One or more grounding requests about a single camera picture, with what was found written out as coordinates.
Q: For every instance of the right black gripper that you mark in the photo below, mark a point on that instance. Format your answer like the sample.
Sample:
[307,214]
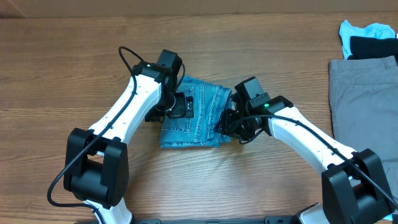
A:
[227,124]

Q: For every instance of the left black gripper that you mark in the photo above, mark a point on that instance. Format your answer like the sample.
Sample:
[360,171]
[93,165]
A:
[180,109]

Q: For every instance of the light blue denim jeans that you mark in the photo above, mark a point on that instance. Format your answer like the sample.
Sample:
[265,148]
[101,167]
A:
[209,101]

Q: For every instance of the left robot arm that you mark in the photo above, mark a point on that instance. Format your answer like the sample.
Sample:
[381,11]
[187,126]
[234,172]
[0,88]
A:
[96,166]

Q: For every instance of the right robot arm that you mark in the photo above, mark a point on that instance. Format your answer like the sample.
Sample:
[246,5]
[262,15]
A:
[354,185]

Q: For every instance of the grey trousers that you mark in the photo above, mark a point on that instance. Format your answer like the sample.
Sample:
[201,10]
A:
[363,103]

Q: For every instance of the black garment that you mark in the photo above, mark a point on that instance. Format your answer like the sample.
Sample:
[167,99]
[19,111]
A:
[366,48]

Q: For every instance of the light blue cloth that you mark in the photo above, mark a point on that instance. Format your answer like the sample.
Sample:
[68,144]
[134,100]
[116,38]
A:
[375,30]

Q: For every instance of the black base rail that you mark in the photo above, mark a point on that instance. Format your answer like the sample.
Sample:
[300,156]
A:
[211,221]

